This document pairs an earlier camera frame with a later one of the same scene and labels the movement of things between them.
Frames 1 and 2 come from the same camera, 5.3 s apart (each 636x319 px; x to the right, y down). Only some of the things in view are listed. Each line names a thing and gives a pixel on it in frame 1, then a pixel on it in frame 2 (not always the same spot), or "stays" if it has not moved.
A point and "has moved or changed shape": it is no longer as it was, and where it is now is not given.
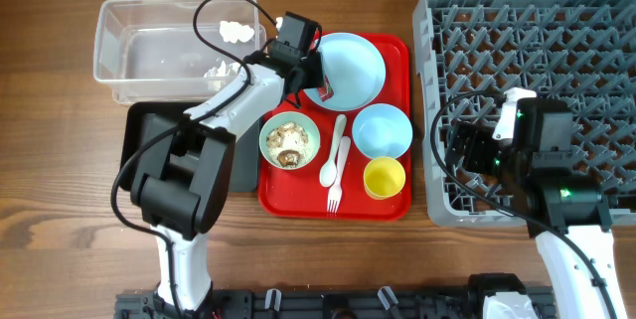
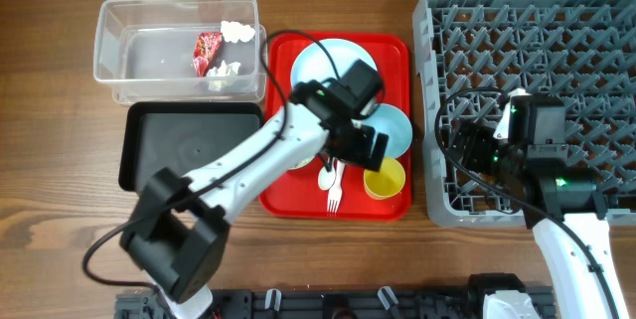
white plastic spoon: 328,171 stays
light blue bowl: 383,130 stays
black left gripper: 318,70 to 359,154
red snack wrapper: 325,92 has moved or changed shape
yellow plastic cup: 384,178 stays
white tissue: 232,32 stays
